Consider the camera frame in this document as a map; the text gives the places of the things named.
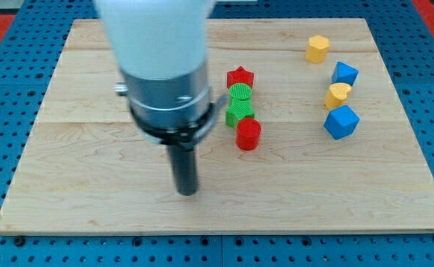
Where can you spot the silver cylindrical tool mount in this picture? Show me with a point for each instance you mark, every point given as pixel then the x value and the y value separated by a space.
pixel 174 111

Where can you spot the green cylinder block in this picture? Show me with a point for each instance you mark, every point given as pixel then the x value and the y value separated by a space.
pixel 240 91

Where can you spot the green star block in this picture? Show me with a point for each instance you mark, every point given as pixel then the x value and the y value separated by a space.
pixel 238 110

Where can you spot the blue cube block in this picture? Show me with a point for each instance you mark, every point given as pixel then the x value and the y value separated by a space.
pixel 341 122

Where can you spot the yellow hexagon block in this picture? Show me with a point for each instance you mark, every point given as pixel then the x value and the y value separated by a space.
pixel 317 49

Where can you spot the red cylinder block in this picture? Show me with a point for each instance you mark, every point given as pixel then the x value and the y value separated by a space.
pixel 248 134

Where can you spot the red star block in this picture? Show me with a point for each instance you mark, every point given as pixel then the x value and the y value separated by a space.
pixel 240 75

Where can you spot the wooden board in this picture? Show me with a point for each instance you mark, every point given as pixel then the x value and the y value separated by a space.
pixel 86 171

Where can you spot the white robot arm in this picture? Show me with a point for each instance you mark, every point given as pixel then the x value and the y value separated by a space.
pixel 161 51

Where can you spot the blue wedge block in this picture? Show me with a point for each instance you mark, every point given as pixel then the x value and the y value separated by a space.
pixel 344 73

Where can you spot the yellow heart block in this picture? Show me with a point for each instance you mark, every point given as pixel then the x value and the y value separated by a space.
pixel 337 95

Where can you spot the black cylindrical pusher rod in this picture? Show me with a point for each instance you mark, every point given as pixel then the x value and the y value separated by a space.
pixel 184 169

